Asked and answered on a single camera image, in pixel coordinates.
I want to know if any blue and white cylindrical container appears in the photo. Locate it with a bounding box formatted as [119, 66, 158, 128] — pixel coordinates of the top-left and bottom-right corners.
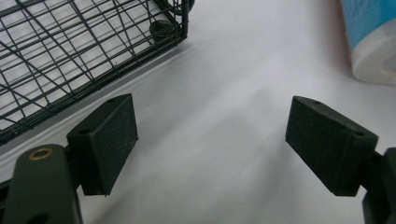
[339, 0, 396, 86]

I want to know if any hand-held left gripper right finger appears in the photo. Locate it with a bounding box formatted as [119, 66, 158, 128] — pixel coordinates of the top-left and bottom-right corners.
[284, 95, 379, 198]

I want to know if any black wire basket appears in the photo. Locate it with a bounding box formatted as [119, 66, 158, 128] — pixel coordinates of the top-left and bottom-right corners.
[0, 0, 196, 147]

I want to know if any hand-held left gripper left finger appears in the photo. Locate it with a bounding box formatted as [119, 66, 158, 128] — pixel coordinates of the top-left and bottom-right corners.
[66, 93, 139, 197]

